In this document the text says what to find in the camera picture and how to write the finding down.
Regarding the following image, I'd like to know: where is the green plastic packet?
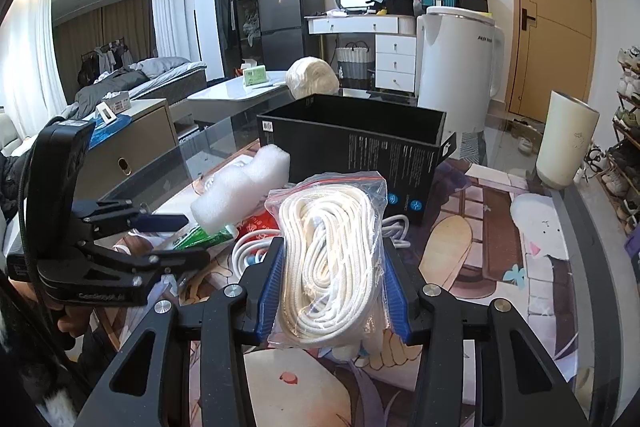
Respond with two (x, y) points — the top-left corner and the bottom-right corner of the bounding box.
(171, 225), (238, 251)

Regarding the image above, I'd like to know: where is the white cable coil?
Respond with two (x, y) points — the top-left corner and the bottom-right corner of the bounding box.
(230, 213), (411, 281)

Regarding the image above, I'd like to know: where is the white foam wrap roll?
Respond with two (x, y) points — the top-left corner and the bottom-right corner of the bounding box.
(191, 144), (291, 235)

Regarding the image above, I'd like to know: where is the red plastic packet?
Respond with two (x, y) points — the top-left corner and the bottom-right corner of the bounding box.
(236, 210), (279, 237)

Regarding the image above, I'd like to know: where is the white rope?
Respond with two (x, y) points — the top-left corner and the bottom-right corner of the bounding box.
(264, 171), (392, 350)

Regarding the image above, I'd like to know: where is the person left hand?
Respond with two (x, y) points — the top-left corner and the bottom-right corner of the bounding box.
(10, 280), (92, 338)

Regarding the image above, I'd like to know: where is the beige side cabinet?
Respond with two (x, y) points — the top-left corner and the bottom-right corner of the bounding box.
(75, 98), (178, 199)

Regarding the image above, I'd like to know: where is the white coffee table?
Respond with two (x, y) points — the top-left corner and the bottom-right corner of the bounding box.
(186, 70), (290, 124)

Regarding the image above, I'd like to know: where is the grey bed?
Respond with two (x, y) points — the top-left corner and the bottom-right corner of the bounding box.
(66, 57), (206, 118)

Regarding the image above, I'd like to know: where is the green tissue box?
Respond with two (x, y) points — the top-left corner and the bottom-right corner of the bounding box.
(242, 65), (269, 87)

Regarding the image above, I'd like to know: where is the black cardboard box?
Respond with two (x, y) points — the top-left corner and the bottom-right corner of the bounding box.
(257, 94), (457, 225)

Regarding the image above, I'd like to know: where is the shoe rack with shoes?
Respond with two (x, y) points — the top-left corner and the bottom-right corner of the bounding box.
(601, 46), (640, 235)

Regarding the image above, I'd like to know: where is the woven basket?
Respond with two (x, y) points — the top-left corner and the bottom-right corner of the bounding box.
(335, 40), (374, 90)

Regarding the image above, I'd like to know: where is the black refrigerator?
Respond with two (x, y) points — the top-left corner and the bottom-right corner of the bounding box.
(258, 0), (326, 70)

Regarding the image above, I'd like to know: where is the cream tumbler cup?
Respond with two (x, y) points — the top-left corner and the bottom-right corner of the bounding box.
(536, 91), (600, 190)

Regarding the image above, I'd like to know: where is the white vanity desk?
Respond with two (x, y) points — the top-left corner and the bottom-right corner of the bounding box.
(307, 15), (416, 95)

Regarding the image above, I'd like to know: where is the white cylindrical appliance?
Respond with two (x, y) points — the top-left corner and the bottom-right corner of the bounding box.
(416, 6), (504, 133)

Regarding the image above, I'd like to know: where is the wooden door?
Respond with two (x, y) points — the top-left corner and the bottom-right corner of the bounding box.
(506, 0), (597, 122)

